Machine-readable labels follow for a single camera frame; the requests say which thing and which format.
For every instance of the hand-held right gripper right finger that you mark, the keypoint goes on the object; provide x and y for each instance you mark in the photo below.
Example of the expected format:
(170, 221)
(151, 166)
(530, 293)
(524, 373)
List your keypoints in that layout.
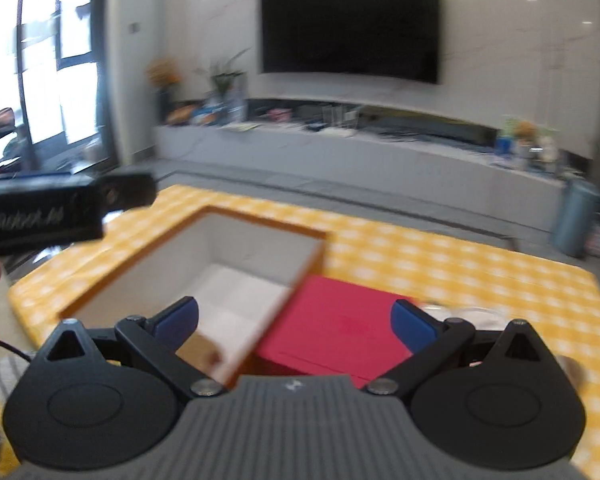
(410, 330)

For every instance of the black wall television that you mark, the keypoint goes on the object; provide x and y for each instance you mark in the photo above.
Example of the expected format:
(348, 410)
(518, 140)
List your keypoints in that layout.
(350, 30)

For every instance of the blue-grey trash bin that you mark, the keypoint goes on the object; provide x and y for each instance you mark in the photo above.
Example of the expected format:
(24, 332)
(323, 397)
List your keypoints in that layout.
(577, 220)

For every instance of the blue snack packet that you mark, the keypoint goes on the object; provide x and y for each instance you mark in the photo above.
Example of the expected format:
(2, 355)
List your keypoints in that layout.
(215, 112)

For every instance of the grey television console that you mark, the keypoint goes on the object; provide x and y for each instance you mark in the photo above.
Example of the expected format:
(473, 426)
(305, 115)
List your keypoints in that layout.
(330, 160)

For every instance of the red box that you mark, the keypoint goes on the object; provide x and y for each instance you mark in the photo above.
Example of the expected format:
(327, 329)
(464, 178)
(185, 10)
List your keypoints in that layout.
(340, 325)

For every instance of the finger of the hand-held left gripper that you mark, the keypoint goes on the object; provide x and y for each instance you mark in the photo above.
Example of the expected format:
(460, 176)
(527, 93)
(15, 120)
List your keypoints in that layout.
(130, 191)

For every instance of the brown bread bag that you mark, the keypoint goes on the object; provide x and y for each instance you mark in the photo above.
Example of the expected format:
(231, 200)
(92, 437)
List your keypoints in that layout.
(182, 114)

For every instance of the black framed glass door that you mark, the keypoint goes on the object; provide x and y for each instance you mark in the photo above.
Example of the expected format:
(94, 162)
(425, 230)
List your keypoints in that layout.
(75, 60)

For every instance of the green potted plant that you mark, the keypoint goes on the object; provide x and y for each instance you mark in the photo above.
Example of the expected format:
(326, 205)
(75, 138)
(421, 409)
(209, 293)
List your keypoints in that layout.
(225, 77)

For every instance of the dark vase with yellow flowers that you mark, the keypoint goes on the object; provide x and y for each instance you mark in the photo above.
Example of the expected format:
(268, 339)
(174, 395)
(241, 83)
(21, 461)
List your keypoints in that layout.
(165, 95)

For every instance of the white box with orange rim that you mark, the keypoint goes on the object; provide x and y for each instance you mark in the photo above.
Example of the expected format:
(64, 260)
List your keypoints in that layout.
(240, 240)

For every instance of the pink small box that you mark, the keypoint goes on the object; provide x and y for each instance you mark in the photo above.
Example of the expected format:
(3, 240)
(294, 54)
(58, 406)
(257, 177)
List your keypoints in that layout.
(278, 114)

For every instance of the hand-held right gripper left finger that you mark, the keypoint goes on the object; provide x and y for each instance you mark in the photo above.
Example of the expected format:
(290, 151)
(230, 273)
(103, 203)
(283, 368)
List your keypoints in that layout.
(180, 317)

